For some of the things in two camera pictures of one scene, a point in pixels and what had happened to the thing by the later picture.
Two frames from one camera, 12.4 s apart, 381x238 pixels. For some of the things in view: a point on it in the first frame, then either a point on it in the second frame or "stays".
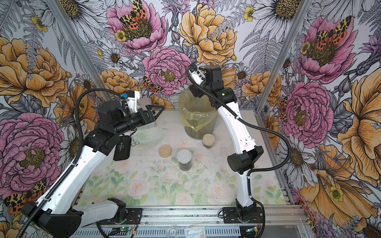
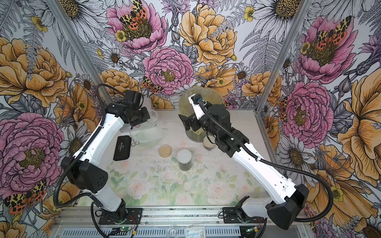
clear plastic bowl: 149,135 stays
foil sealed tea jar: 184,159 stays
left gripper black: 151,113 -> 145,115
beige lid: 165,150 stays
